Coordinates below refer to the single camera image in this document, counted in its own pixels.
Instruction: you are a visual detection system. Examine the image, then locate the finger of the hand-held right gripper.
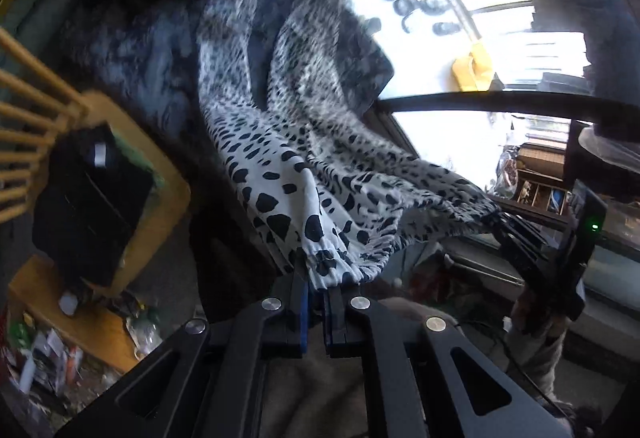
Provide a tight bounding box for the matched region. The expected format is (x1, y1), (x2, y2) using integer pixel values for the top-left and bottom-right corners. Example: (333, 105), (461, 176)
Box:
(491, 212), (567, 290)

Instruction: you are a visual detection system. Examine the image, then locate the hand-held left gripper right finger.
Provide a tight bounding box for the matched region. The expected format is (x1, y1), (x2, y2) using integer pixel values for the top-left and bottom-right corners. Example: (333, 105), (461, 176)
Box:
(323, 285), (572, 438)

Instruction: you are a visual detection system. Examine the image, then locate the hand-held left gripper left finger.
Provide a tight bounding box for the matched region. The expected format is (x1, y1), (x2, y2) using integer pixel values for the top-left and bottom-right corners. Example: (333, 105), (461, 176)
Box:
(55, 262), (311, 438)

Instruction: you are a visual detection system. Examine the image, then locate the white black-spotted garment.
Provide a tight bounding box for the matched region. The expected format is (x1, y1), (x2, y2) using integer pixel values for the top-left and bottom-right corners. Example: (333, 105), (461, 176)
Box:
(195, 0), (502, 290)

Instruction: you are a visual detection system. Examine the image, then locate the person's right forearm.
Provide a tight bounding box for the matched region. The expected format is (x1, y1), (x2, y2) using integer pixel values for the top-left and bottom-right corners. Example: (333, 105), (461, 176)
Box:
(509, 289), (569, 400)

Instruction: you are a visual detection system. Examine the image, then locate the wooden compartment shelf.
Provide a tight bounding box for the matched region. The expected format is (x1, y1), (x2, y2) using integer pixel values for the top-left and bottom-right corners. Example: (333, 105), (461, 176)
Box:
(492, 142), (573, 215)

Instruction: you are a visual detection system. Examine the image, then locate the yellow plastic object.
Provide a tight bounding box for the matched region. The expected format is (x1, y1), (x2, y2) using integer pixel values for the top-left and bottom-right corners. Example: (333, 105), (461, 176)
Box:
(451, 42), (495, 92)

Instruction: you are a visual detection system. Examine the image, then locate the wooden spindle-back chair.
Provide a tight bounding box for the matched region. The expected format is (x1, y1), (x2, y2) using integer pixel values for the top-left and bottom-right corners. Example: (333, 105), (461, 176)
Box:
(0, 26), (194, 300)

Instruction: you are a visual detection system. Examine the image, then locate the wooden side table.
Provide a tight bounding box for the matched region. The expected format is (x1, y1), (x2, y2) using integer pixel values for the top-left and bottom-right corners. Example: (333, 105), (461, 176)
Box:
(9, 253), (142, 375)

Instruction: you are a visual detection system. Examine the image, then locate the green cloth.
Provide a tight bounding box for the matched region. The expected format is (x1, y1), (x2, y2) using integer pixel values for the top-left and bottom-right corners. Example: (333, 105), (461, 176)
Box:
(112, 138), (167, 199)

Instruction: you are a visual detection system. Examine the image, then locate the black folded garment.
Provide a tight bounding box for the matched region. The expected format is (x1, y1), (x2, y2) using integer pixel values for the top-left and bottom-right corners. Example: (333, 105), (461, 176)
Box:
(32, 125), (157, 287)

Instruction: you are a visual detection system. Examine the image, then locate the blue-grey mottled blanket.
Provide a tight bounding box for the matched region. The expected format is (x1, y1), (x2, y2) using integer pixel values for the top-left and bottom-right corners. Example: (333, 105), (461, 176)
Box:
(64, 0), (396, 160)

